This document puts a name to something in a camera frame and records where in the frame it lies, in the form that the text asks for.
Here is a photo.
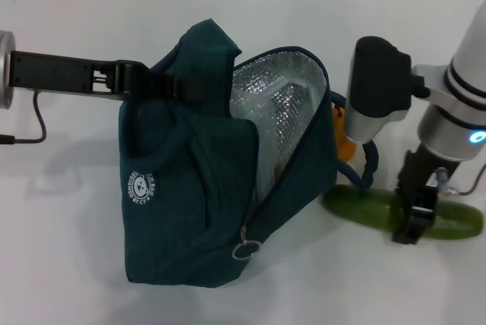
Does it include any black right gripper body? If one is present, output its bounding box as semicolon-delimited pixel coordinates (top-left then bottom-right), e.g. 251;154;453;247
402;144;463;190

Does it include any teal insulated lunch bag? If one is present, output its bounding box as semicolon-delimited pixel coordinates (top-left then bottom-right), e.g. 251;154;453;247
117;17;380;291

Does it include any right gripper cable with plug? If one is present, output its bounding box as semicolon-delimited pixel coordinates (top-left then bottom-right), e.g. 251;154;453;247
434;167;486;199

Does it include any orange pear fruit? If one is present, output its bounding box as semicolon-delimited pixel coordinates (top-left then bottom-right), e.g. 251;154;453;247
332;103;358;162

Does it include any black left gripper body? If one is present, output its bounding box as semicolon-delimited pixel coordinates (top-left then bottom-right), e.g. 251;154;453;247
9;50;133;103

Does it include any green cucumber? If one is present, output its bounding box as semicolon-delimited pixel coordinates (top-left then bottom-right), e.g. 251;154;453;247
322;183;486;241

